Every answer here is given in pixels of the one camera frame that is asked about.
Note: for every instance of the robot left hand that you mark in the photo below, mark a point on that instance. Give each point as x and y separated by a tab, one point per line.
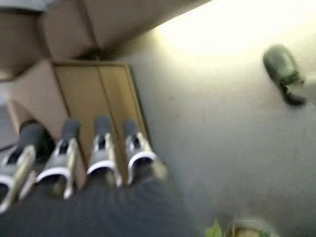
98	209

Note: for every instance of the green leafy plant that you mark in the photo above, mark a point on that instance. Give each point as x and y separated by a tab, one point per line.
214	229

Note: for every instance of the brown wooden nightstand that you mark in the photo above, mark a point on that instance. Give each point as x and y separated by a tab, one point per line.
98	91

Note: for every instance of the white mattress sheet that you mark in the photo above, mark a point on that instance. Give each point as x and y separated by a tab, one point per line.
22	5

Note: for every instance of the dark robot left foot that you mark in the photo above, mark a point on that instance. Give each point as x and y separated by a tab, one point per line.
281	66

